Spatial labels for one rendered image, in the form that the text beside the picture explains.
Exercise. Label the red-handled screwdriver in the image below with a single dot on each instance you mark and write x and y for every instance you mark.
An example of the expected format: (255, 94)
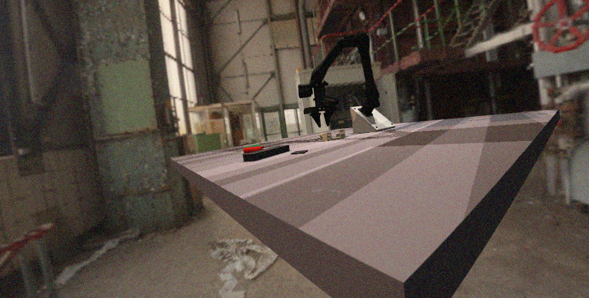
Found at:
(253, 149)

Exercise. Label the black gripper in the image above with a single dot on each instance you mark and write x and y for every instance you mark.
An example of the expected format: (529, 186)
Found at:
(315, 111)

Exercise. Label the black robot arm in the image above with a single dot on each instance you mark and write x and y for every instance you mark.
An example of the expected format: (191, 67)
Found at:
(360, 40)

